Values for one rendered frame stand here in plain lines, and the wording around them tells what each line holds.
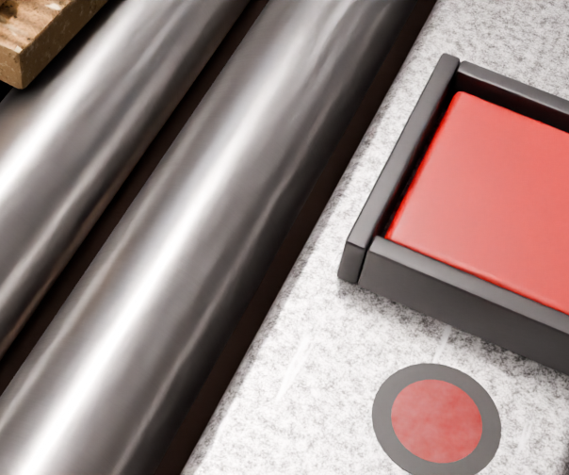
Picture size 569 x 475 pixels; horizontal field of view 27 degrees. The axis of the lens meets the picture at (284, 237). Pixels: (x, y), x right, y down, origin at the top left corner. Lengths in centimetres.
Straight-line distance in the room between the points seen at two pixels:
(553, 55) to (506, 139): 6
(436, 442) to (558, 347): 4
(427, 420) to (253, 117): 10
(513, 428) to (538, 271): 4
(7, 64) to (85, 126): 3
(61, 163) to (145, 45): 5
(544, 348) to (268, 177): 9
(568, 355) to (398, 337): 4
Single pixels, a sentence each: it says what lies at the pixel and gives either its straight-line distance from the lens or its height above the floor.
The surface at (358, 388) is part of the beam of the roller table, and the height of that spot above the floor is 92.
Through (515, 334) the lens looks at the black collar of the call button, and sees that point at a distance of 30.
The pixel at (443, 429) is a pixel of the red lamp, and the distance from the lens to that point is 29.
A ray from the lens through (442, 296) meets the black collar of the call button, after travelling 30.
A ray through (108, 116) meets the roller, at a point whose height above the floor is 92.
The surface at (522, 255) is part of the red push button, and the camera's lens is 31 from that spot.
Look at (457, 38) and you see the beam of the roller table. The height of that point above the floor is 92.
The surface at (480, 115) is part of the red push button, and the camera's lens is 33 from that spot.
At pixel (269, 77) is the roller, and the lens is 34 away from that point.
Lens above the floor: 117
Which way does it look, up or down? 54 degrees down
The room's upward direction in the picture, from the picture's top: 11 degrees clockwise
